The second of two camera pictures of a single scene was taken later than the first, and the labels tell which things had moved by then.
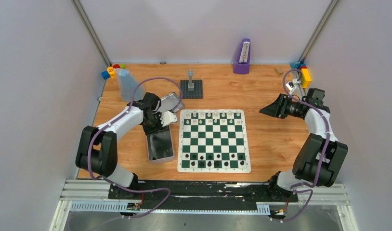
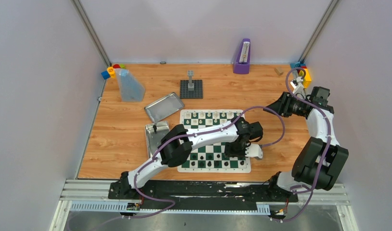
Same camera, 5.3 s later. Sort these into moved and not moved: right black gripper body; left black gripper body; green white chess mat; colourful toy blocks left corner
Moved: left black gripper body
Not moved: colourful toy blocks left corner; right black gripper body; green white chess mat
